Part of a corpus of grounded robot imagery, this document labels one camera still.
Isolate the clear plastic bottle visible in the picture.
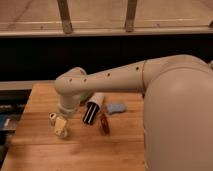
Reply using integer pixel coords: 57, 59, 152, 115
49, 113, 68, 138

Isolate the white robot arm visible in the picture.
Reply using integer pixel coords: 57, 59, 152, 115
55, 55, 213, 171

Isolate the green bowl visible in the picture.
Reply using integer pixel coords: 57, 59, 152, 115
80, 92, 92, 105

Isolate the white and black cup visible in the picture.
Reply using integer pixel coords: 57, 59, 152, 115
83, 92, 104, 125

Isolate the left metal post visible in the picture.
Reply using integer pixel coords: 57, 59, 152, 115
57, 0, 73, 34

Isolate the metal post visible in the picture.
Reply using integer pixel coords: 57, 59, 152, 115
57, 0, 73, 34
124, 0, 137, 32

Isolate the right metal post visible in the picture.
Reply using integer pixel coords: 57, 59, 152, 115
124, 0, 137, 32

